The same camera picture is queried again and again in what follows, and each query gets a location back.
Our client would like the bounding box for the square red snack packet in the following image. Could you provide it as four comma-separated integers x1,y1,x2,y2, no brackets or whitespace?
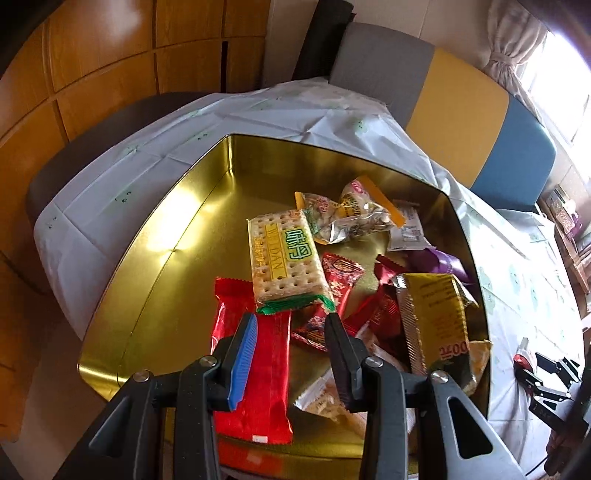
344,254,409,365

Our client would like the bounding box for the window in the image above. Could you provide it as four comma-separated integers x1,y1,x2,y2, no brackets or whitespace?
526,28,591,144

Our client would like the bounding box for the gold tin box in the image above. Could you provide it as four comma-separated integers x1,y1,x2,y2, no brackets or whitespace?
76,134,494,462

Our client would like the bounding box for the small red snack packet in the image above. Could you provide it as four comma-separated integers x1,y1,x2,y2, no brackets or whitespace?
514,338,537,371

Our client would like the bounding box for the wooden side desk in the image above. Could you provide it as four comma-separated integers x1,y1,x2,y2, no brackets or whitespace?
540,185,591,296

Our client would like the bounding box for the yellow snack packet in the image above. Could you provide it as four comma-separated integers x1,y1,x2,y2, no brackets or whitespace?
455,339,493,398

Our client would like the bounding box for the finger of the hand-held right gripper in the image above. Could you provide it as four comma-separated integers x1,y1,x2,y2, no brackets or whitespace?
536,353,580,384
515,367,573,428

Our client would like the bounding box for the wooden wardrobe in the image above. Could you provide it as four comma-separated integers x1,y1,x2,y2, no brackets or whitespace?
0,0,271,439

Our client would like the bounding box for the tissue box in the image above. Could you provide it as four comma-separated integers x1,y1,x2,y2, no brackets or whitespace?
545,187,573,222

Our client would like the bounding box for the red gold-patterned candy packet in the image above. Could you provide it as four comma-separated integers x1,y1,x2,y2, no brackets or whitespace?
290,252,365,354

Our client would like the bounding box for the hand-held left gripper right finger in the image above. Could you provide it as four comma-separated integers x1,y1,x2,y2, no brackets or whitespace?
324,313,525,480

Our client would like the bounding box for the purple snack packet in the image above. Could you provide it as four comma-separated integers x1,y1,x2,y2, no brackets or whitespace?
405,247,472,284

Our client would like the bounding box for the green-ended cracker packet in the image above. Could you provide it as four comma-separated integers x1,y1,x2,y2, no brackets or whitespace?
247,209,337,316

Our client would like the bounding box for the black rolled mat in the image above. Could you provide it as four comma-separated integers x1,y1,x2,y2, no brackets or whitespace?
292,0,356,81

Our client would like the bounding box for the white red-label snack packet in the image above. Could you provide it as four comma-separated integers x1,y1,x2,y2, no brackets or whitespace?
387,200,426,253

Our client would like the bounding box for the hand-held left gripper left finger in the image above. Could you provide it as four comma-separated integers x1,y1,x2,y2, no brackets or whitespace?
55,313,258,480

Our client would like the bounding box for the grey yellow blue chair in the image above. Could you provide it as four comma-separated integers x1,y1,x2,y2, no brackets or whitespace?
329,23,557,213

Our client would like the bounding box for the pale floral curtain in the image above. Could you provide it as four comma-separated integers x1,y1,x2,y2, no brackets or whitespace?
475,0,550,107

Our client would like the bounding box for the long red snack packet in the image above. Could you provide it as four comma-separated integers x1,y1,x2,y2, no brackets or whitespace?
212,277,294,445

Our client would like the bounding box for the dark gold-backed snack packet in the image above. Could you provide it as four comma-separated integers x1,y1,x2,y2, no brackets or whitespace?
394,273,481,377

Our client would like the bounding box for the white plastic tablecloth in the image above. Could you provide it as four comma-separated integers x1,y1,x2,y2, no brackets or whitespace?
34,78,591,480

